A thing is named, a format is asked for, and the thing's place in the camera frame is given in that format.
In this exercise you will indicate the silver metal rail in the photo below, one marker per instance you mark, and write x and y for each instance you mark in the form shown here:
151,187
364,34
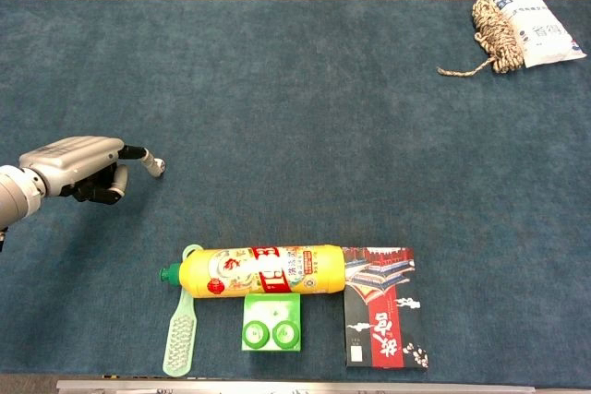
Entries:
295,386

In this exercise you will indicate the white blue snack bag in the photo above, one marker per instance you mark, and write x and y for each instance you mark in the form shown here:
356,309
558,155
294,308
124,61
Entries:
538,27

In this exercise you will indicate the light green brush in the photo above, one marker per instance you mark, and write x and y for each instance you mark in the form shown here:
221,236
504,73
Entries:
181,334

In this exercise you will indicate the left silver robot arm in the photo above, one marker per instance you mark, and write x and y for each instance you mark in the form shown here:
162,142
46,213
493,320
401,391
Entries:
18,193

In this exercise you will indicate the green contact lens case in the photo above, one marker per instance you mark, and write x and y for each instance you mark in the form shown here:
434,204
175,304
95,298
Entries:
271,322

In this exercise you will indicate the teal table cloth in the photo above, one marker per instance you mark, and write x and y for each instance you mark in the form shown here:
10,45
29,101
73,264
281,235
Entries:
295,135

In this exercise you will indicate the yellow detergent bottle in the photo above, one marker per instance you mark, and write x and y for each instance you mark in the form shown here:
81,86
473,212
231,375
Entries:
258,271

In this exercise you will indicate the black red patterned box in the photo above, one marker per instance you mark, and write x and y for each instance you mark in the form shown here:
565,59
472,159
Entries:
385,315

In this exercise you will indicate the small white die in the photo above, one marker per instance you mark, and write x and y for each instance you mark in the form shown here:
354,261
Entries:
160,165

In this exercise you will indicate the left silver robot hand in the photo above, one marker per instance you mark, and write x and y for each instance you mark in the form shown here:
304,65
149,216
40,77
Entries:
74,161

